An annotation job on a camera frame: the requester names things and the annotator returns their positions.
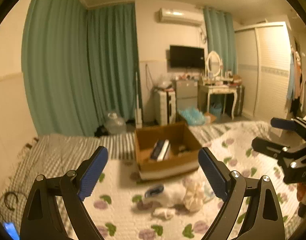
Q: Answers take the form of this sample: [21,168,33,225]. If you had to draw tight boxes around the cream fluffy cloth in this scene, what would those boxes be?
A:
[183,178,205,212]

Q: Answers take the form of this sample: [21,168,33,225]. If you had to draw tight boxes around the white green chenille plush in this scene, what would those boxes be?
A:
[178,145,190,155]

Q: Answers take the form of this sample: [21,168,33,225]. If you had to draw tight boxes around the navy white tissue pack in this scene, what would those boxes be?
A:
[150,139,170,161]

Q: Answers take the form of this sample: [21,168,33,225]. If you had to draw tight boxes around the right hand orange glove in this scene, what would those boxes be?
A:
[296,182,306,218]

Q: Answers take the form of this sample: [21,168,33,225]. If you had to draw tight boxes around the blue phone screen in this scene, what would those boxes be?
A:
[3,222,20,240]

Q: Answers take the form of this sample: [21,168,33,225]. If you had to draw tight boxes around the hanging clothes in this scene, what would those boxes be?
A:
[287,39,305,118]

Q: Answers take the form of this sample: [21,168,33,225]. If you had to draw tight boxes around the dark striped stool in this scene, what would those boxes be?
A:
[226,85,245,116]

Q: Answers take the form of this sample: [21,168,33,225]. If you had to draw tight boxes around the blue waste basket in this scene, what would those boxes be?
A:
[209,103,222,119]

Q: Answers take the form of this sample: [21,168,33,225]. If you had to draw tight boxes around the floor cardboard box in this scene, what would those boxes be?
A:
[176,110,218,126]

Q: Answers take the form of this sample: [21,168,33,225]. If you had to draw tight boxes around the grey checkered bed sheet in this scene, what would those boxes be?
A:
[0,121,270,239]

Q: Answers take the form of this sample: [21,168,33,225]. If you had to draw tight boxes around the white dressing table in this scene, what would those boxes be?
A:
[197,76,238,120]

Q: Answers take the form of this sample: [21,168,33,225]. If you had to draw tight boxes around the blue plastic bottles pile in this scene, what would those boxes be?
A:
[178,107,205,126]

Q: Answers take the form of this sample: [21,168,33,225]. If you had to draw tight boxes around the white sliding wardrobe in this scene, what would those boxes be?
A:
[234,21,298,123]

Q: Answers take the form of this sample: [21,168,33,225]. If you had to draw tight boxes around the floral white quilt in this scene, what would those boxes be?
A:
[65,121,301,239]

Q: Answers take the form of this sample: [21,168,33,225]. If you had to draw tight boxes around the grey mini fridge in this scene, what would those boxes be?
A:
[174,80,198,111]

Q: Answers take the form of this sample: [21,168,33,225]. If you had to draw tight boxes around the white oval vanity mirror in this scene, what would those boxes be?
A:
[206,50,222,78]

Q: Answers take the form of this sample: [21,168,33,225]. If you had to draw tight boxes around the brown cardboard box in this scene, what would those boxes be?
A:
[135,122,202,181]

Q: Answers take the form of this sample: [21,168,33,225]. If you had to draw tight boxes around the white suitcase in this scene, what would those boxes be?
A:
[154,90,176,126]

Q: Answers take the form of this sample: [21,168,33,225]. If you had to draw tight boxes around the clear plastic bag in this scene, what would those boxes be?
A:
[156,76,173,89]

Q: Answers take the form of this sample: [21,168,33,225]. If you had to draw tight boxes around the green curtain by wardrobe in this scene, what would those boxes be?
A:
[203,7,237,74]

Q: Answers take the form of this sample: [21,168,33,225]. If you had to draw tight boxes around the clear water jug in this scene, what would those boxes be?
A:
[104,112,127,135]

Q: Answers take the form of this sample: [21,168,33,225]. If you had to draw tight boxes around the white air conditioner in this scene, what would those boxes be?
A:
[159,8,204,26]

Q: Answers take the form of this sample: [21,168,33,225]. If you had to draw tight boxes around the large green curtain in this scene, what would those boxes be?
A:
[22,0,139,136]

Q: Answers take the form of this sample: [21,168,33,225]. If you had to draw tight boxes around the black cable on bed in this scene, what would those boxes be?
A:
[0,191,20,213]

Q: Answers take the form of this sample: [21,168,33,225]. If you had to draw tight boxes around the black wall television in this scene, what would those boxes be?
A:
[169,45,205,69]

